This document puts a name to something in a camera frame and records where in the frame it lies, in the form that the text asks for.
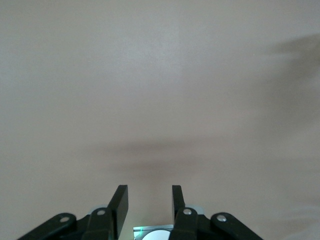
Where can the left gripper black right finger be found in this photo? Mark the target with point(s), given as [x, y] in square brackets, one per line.
[177, 200]

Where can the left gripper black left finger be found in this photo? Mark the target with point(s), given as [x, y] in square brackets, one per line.
[122, 205]

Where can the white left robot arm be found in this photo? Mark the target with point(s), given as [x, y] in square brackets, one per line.
[157, 236]

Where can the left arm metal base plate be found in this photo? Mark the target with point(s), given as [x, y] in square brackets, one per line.
[140, 228]

